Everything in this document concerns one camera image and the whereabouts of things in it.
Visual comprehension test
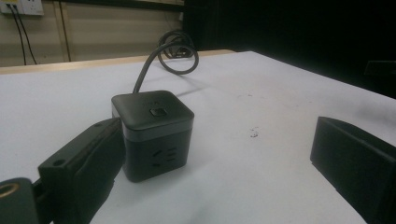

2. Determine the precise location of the black cube power strip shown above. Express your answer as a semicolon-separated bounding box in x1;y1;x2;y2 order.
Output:
110;90;195;184

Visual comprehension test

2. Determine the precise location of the black wall cable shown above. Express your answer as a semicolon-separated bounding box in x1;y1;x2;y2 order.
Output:
12;4;38;65
7;3;28;66

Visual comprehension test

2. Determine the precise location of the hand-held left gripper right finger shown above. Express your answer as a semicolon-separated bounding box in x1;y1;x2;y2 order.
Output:
309;116;396;224

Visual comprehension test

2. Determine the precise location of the white wall socket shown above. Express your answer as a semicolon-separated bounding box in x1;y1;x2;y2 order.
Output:
0;0;45;17

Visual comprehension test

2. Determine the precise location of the grey power strip cable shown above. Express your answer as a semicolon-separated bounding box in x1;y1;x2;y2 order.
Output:
133;29;200;94

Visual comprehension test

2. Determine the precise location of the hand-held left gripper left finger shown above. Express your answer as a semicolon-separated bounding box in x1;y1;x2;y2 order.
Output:
37;117;126;224

